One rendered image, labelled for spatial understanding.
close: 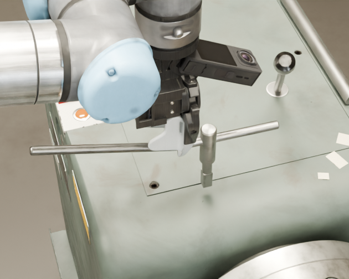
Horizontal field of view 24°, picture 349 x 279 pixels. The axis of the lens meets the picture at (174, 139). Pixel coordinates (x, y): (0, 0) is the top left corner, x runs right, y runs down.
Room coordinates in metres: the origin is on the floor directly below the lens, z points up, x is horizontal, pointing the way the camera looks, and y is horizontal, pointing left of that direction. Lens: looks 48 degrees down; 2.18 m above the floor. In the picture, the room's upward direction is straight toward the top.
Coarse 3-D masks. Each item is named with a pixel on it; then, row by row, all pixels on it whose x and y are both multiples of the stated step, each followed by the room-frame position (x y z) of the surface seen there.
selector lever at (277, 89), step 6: (276, 78) 0.89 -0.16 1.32; (282, 78) 0.88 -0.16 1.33; (270, 84) 0.94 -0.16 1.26; (276, 84) 0.90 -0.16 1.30; (282, 84) 0.90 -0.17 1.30; (270, 90) 0.93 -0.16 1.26; (276, 90) 0.92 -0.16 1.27; (282, 90) 0.93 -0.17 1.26; (288, 90) 0.93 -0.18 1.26; (276, 96) 0.91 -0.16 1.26; (282, 96) 0.91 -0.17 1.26
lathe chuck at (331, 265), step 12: (312, 264) 0.61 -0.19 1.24; (324, 264) 0.61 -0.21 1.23; (336, 264) 0.61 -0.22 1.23; (348, 264) 0.62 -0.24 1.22; (276, 276) 0.59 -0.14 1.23; (288, 276) 0.59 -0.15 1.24; (300, 276) 0.59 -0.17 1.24; (312, 276) 0.59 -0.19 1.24; (324, 276) 0.59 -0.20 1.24; (336, 276) 0.59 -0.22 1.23; (348, 276) 0.60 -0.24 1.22
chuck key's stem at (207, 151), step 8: (208, 128) 0.72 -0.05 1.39; (216, 128) 0.72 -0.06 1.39; (200, 136) 0.72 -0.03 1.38; (208, 136) 0.71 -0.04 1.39; (216, 136) 0.72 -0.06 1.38; (208, 144) 0.71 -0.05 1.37; (200, 152) 0.72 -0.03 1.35; (208, 152) 0.71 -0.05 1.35; (200, 160) 0.72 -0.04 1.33; (208, 160) 0.71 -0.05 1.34; (208, 168) 0.71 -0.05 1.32; (208, 176) 0.71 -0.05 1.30; (208, 184) 0.71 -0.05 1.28
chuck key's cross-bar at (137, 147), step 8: (240, 128) 0.74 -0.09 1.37; (248, 128) 0.74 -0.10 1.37; (256, 128) 0.74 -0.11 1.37; (264, 128) 0.74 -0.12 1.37; (272, 128) 0.74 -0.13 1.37; (224, 136) 0.72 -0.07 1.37; (232, 136) 0.72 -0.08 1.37; (240, 136) 0.73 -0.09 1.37; (80, 144) 0.68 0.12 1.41; (88, 144) 0.68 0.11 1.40; (96, 144) 0.68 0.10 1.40; (104, 144) 0.68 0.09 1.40; (112, 144) 0.69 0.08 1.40; (120, 144) 0.69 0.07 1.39; (128, 144) 0.69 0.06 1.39; (136, 144) 0.69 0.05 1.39; (144, 144) 0.70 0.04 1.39; (200, 144) 0.71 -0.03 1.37; (32, 152) 0.65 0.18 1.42; (40, 152) 0.66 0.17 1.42; (48, 152) 0.66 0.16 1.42; (56, 152) 0.66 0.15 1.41; (64, 152) 0.66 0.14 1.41; (72, 152) 0.67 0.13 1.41; (80, 152) 0.67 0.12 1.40; (88, 152) 0.67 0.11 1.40; (96, 152) 0.67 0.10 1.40; (104, 152) 0.68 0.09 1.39; (112, 152) 0.68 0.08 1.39; (120, 152) 0.68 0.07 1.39
